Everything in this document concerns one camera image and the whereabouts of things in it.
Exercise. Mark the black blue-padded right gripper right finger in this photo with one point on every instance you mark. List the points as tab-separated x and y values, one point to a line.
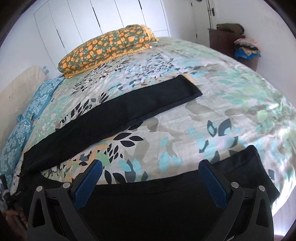
246	212

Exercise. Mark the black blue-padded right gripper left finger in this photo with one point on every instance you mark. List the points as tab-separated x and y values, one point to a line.
54	212

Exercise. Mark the black pants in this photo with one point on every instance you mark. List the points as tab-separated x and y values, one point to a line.
172	208

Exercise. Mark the person's left hand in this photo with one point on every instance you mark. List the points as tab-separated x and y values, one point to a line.
11	216

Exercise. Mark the teal patterned pillow near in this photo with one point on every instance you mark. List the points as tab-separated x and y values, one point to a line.
13	148

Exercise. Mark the teal patterned pillow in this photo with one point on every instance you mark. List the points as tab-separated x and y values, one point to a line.
13	148
41	99

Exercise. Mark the floral leaf-print bed sheet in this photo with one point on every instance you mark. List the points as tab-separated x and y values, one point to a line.
158	113

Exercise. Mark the teal patterned pillow far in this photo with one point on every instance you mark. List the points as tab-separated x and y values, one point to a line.
41	99

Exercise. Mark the cream padded headboard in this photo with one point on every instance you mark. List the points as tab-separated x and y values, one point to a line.
16	97

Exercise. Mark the orange floral folded quilt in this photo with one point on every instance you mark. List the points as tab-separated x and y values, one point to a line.
106	47

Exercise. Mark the pile of colourful clothes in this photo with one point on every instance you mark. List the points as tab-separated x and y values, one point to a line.
246	48

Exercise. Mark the dark brown wooden dresser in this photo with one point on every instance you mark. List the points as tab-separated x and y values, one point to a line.
223	41

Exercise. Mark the olive folded cloth on dresser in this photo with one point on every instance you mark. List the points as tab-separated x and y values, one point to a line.
231	27

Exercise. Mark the white door with handle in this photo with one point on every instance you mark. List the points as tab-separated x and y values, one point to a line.
203	13

